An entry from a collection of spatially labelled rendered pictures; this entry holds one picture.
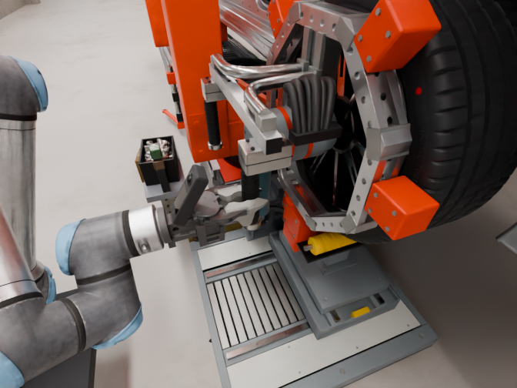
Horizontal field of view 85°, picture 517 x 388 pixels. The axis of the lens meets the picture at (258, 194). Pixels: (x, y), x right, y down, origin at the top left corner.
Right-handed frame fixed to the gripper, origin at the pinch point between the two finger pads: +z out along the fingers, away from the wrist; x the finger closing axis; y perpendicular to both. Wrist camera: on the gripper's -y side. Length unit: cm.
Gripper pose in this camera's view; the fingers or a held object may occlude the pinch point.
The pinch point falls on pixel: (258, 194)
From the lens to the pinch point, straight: 58.0
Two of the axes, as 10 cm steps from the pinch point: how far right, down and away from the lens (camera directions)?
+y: 0.0, 7.5, 6.6
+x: 3.4, 6.2, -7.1
